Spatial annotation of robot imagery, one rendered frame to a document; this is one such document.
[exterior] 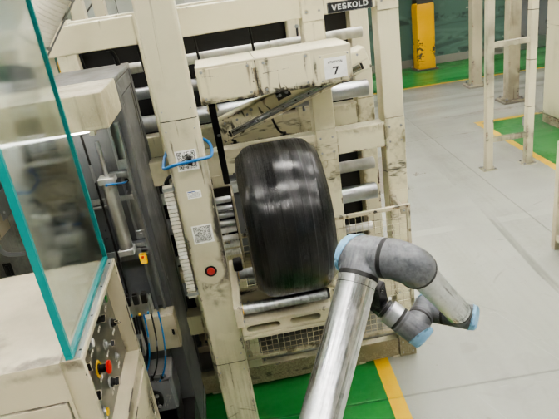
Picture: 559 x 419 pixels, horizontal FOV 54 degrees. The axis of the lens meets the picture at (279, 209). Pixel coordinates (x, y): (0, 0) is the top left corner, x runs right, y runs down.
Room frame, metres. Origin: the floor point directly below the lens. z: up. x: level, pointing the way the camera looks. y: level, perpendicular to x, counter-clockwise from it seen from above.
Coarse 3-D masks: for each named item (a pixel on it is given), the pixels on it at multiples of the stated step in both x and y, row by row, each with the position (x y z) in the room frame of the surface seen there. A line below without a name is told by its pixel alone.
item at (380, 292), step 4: (380, 280) 1.64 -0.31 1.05; (380, 284) 1.62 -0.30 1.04; (384, 284) 1.63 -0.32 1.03; (376, 288) 1.61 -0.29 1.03; (380, 288) 1.61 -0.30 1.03; (384, 288) 1.63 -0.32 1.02; (376, 292) 1.61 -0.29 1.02; (380, 292) 1.61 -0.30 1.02; (384, 292) 1.64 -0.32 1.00; (376, 296) 1.62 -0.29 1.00; (380, 296) 1.62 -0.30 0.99; (384, 296) 1.64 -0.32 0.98; (376, 300) 1.63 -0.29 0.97; (380, 300) 1.62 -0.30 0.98; (384, 300) 1.65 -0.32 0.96; (376, 304) 1.64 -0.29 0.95; (380, 304) 1.63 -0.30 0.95; (384, 304) 1.65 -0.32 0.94
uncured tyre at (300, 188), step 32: (256, 160) 1.86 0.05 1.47; (288, 160) 1.84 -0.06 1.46; (320, 160) 1.88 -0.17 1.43; (256, 192) 1.75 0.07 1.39; (288, 192) 1.74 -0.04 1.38; (320, 192) 1.75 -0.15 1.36; (256, 224) 1.70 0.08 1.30; (288, 224) 1.69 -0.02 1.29; (320, 224) 1.69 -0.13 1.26; (256, 256) 1.70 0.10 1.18; (288, 256) 1.67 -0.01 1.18; (320, 256) 1.68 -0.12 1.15; (288, 288) 1.73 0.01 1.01; (320, 288) 1.81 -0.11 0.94
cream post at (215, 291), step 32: (160, 0) 1.87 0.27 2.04; (160, 32) 1.87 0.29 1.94; (160, 64) 1.86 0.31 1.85; (160, 96) 1.86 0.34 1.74; (192, 96) 1.88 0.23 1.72; (192, 128) 1.87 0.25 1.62; (192, 224) 1.86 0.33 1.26; (192, 256) 1.86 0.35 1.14; (224, 256) 1.87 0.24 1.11; (224, 288) 1.87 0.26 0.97; (224, 320) 1.87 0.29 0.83; (224, 352) 1.86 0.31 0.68; (224, 384) 1.86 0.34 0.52; (256, 416) 1.87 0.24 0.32
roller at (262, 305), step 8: (328, 288) 1.84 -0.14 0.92; (288, 296) 1.83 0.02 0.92; (296, 296) 1.82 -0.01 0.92; (304, 296) 1.82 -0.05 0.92; (312, 296) 1.82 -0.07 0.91; (320, 296) 1.82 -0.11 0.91; (328, 296) 1.82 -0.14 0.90; (248, 304) 1.81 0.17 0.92; (256, 304) 1.81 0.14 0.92; (264, 304) 1.81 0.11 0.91; (272, 304) 1.81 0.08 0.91; (280, 304) 1.81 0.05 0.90; (288, 304) 1.81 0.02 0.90; (296, 304) 1.81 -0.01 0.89; (248, 312) 1.80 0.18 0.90; (256, 312) 1.80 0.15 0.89
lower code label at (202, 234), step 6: (192, 228) 1.86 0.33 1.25; (198, 228) 1.86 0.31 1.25; (204, 228) 1.87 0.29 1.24; (210, 228) 1.87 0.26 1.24; (198, 234) 1.86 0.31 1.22; (204, 234) 1.87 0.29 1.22; (210, 234) 1.87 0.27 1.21; (198, 240) 1.86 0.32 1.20; (204, 240) 1.86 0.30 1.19; (210, 240) 1.87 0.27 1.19
